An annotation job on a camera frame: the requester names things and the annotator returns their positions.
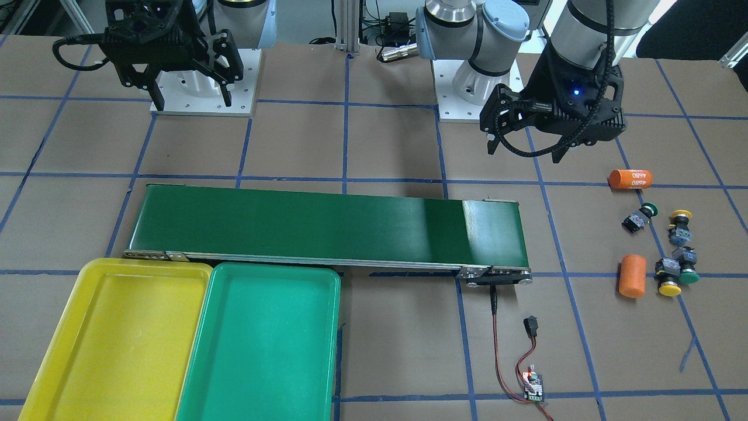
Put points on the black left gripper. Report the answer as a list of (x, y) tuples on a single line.
[(539, 80)]

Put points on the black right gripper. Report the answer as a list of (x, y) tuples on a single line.
[(217, 54)]

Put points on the orange cylinder with 4680 label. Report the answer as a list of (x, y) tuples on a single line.
[(630, 179)]

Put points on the green push button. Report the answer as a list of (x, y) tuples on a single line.
[(686, 258), (640, 218)]

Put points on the plain orange cylinder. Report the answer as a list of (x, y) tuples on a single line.
[(632, 276)]

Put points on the yellow push button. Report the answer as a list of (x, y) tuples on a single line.
[(667, 273), (679, 233)]

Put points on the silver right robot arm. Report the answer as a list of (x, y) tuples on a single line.
[(253, 24)]

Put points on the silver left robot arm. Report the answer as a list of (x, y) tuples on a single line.
[(489, 36)]

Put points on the green conveyor belt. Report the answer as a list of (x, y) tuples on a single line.
[(483, 243)]

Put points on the silver metal connector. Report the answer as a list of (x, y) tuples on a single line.
[(398, 53)]

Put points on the black power adapter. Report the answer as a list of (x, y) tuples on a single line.
[(395, 26)]

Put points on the small motor controller board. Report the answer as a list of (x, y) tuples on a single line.
[(533, 387)]

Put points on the green plastic tray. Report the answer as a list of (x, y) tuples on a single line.
[(265, 345)]

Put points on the yellow plastic tray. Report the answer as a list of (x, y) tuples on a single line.
[(123, 343)]

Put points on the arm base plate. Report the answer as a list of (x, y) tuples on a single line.
[(190, 93), (462, 92)]

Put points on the aluminium frame post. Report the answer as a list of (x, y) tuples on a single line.
[(347, 26)]

